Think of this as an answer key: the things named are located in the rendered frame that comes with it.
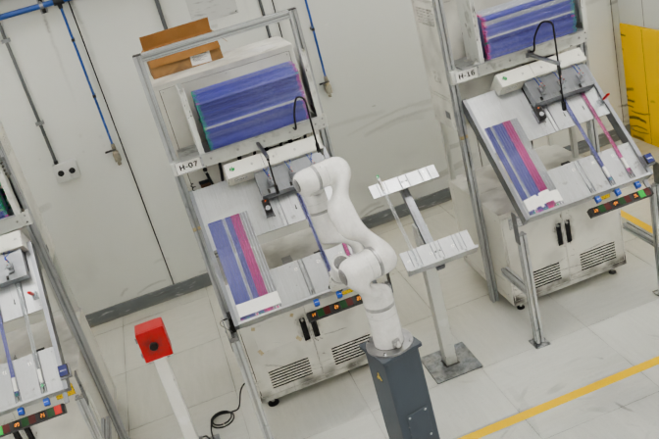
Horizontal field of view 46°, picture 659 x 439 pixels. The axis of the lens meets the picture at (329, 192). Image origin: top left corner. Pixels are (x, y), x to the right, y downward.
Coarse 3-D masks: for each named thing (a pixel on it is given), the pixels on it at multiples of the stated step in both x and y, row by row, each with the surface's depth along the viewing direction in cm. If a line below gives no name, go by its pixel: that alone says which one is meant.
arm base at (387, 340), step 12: (384, 312) 298; (396, 312) 303; (372, 324) 302; (384, 324) 300; (396, 324) 303; (372, 336) 316; (384, 336) 302; (396, 336) 304; (408, 336) 310; (372, 348) 309; (384, 348) 305; (396, 348) 305; (408, 348) 304
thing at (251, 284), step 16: (208, 224) 369; (224, 224) 369; (240, 224) 369; (224, 240) 366; (240, 240) 366; (256, 240) 366; (224, 256) 362; (240, 256) 362; (256, 256) 362; (240, 272) 359; (256, 272) 359; (240, 288) 356; (256, 288) 356; (272, 288) 356; (240, 304) 352; (256, 304) 353; (272, 304) 353
